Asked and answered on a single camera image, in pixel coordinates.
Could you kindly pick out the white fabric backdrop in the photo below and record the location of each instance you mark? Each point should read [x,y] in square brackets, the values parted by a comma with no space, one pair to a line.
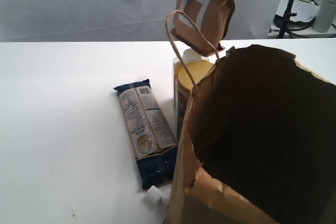
[116,20]

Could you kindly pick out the brown pouch with white square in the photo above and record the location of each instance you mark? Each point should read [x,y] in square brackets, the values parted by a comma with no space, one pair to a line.
[211,17]

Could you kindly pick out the jar with yellow lid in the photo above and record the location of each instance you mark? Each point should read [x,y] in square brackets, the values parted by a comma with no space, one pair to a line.
[184,85]

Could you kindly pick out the large brown paper bag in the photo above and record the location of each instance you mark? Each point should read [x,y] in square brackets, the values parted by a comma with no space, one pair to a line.
[257,143]

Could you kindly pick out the white bottle with black cap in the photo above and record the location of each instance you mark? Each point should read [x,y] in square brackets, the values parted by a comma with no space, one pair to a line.
[325,16]

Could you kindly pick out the white paper sheets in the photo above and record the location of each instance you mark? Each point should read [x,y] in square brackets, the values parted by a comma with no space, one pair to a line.
[305,10]

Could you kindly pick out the black light stand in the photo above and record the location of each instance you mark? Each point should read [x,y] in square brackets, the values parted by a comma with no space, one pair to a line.
[286,17]

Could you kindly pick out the juice bottle with white cap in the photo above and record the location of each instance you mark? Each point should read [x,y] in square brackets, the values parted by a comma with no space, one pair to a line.
[187,62]

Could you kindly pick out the small white milk carton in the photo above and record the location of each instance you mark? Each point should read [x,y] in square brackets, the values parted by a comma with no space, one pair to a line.
[156,195]

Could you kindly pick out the dark blue noodle package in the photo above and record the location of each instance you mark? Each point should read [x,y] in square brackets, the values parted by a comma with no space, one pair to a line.
[153,142]

